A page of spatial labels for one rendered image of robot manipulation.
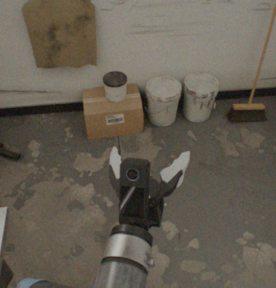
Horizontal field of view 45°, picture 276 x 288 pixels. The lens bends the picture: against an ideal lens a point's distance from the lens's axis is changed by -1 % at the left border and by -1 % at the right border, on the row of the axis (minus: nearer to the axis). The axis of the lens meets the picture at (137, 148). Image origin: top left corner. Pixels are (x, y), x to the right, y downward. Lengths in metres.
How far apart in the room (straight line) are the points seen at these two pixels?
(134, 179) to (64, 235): 1.98
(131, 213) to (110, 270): 0.10
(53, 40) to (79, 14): 0.30
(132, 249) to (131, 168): 0.12
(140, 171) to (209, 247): 1.95
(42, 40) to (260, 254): 2.24
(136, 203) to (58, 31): 2.35
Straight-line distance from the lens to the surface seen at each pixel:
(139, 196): 0.54
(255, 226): 2.62
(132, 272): 0.51
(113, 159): 0.65
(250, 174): 2.89
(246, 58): 3.29
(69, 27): 2.75
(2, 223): 1.45
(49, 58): 2.90
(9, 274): 1.81
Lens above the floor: 2.17
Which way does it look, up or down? 48 degrees down
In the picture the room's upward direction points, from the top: straight up
